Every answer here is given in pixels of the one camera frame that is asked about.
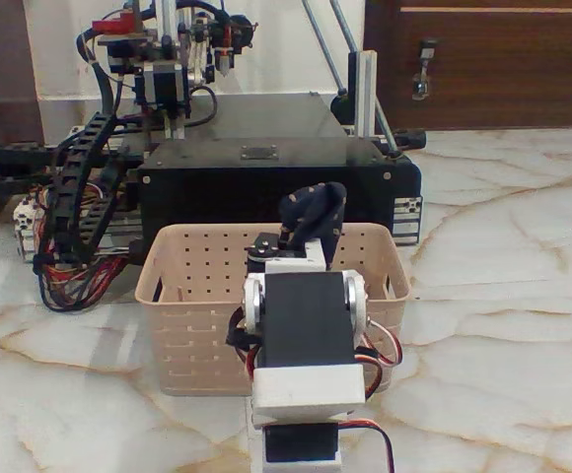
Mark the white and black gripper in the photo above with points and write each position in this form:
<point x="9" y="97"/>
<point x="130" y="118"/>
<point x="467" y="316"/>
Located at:
<point x="314" y="255"/>

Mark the brown wooden door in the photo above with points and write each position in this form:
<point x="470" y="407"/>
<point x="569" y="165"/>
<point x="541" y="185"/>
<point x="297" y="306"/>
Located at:
<point x="503" y="64"/>

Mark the metal door latch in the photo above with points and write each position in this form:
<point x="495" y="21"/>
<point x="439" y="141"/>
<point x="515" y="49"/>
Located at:
<point x="425" y="69"/>

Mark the beige perforated plastic basket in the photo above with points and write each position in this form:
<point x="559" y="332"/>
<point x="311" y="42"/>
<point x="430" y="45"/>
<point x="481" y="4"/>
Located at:
<point x="192" y="315"/>

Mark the black 3D printer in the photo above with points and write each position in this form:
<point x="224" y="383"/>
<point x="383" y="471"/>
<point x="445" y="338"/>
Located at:
<point x="266" y="162"/>

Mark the dark brown wooden panel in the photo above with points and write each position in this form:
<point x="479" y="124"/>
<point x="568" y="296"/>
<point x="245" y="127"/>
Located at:
<point x="0" y="74"/>

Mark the dark navy dotted sock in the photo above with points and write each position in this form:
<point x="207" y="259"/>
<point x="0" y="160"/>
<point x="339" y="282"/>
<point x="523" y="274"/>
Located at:
<point x="320" y="209"/>

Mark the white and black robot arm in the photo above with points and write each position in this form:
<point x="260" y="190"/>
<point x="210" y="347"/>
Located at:
<point x="306" y="315"/>

